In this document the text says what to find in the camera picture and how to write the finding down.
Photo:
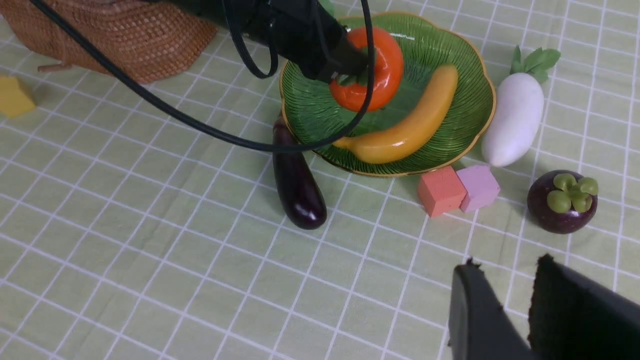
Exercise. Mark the yellow toy banana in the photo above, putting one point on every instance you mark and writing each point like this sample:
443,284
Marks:
415,130

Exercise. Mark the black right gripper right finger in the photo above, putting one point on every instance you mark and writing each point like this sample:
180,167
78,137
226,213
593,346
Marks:
573,317

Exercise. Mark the pink foam cube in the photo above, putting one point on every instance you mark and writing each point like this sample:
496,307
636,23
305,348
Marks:
481,186

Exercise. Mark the orange foam cube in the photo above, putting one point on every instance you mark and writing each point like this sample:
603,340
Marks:
440,191

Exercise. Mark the woven wicker basket green lining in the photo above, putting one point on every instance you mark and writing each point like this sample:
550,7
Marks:
149,41

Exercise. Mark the orange toy persimmon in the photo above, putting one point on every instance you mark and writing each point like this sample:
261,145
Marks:
388,75

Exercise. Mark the yellow foam block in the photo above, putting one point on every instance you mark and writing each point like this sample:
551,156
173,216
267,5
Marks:
16,97

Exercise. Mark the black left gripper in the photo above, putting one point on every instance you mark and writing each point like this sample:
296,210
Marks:
300,31

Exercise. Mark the white toy radish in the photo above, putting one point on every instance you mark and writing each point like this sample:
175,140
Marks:
520,104

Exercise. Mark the green checkered tablecloth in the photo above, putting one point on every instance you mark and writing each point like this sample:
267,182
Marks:
127,236

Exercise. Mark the purple toy mangosteen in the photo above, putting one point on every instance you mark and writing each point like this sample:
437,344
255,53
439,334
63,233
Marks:
563,201

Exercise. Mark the green leaf-shaped glass plate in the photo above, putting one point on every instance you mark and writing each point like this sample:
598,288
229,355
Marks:
311,113

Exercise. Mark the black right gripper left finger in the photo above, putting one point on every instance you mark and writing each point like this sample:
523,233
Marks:
479,328

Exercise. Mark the dark purple toy eggplant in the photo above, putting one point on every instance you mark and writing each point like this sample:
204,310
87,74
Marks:
299,194

